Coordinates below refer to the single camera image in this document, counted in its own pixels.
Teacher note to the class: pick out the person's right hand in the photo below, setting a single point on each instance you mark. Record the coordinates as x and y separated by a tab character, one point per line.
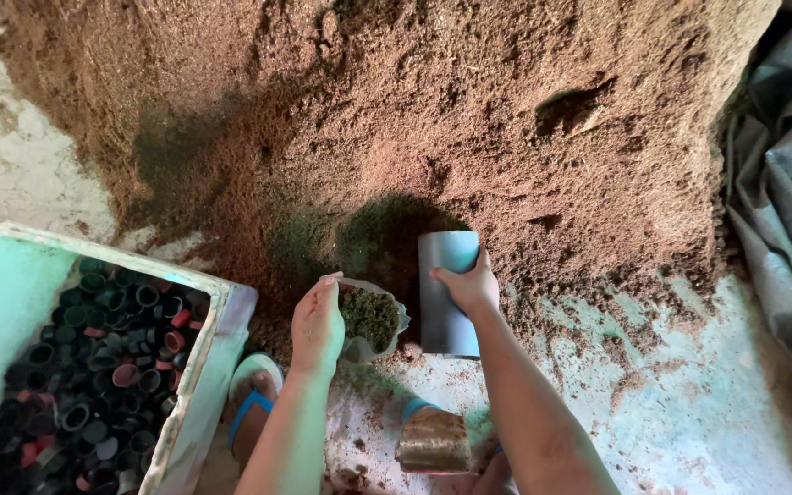
470	287

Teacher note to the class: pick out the person's left hand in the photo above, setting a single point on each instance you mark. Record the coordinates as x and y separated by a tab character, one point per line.
315	328

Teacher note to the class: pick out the person's left fingers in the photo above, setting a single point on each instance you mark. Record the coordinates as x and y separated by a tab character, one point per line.
331	280

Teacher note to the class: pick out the clear plastic bag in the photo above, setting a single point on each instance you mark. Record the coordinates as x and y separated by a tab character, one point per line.
375	320

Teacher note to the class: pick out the grey plastic pipe piece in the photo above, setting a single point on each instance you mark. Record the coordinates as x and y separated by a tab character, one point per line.
445	292

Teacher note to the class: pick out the brown soil in bag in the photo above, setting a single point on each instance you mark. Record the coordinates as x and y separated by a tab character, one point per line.
370	317

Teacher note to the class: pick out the person's left foot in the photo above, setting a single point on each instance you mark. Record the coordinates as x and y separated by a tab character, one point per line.
253	412

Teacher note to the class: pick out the person's foot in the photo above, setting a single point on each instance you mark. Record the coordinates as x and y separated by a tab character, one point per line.
253	412
434	438

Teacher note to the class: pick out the heap of brown coco peat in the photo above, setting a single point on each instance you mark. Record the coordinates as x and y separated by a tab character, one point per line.
396	130

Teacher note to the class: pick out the person's right foot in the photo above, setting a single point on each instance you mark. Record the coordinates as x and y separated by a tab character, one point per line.
434	438

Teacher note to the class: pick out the pile of black plastic caps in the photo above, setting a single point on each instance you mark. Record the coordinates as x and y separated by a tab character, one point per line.
86	385

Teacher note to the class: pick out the white foam box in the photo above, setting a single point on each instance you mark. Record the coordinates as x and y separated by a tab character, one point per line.
7	323

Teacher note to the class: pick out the grey tarpaulin sheet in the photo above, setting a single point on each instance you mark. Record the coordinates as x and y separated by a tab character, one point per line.
791	199

